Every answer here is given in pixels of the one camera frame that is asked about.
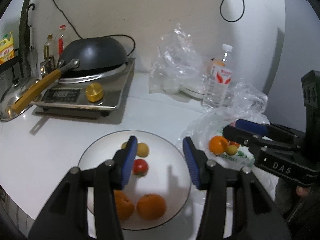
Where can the black metal shelf rack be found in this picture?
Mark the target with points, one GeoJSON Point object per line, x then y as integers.
{"type": "Point", "coordinates": [12, 62]}

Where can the yellow detergent bottle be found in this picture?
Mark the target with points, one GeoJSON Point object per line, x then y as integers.
{"type": "Point", "coordinates": [7, 50]}

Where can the orange mandarin front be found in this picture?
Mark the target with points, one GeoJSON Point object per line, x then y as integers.
{"type": "Point", "coordinates": [151, 206]}

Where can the oil bottle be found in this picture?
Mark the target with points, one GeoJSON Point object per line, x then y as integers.
{"type": "Point", "coordinates": [50, 49]}

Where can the clear water bottle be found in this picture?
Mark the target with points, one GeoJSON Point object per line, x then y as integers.
{"type": "Point", "coordinates": [218, 82]}

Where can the yellow green longan fruit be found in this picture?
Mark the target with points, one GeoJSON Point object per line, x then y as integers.
{"type": "Point", "coordinates": [142, 150]}

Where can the white round plate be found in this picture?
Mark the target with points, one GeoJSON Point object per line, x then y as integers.
{"type": "Point", "coordinates": [168, 175]}

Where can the white dish under bag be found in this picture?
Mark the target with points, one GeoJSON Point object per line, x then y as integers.
{"type": "Point", "coordinates": [192, 93]}

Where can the orange mandarin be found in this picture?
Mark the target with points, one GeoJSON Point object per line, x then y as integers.
{"type": "Point", "coordinates": [124, 206]}
{"type": "Point", "coordinates": [151, 206]}
{"type": "Point", "coordinates": [218, 145]}

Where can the yellow green longan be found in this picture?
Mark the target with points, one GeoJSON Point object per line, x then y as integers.
{"type": "Point", "coordinates": [123, 145]}
{"type": "Point", "coordinates": [232, 150]}

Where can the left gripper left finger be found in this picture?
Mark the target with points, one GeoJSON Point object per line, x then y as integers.
{"type": "Point", "coordinates": [64, 215]}

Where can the dark vertical pipe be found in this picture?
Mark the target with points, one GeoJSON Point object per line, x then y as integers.
{"type": "Point", "coordinates": [24, 37]}

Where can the grey refrigerator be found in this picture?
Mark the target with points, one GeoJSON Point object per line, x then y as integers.
{"type": "Point", "coordinates": [298, 53]}

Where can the crumpled bag right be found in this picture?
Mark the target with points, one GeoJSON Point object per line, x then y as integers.
{"type": "Point", "coordinates": [249, 100]}

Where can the red label sauce bottle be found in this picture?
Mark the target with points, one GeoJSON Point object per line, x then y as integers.
{"type": "Point", "coordinates": [63, 39]}

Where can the printed clear plastic bag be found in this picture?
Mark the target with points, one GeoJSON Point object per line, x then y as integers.
{"type": "Point", "coordinates": [211, 124]}

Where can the black wok with wooden handle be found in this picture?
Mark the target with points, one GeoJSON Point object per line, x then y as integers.
{"type": "Point", "coordinates": [81, 58]}

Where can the steel induction cooker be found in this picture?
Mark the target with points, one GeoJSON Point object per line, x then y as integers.
{"type": "Point", "coordinates": [100, 93]}

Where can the crumpled clear plastic bag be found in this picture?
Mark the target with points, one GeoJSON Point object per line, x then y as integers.
{"type": "Point", "coordinates": [177, 64]}

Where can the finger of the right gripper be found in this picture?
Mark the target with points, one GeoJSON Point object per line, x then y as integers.
{"type": "Point", "coordinates": [240, 136]}
{"type": "Point", "coordinates": [252, 127]}

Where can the large orange at back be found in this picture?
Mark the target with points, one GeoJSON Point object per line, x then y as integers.
{"type": "Point", "coordinates": [214, 63]}

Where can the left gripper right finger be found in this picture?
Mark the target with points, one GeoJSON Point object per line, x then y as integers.
{"type": "Point", "coordinates": [255, 216]}

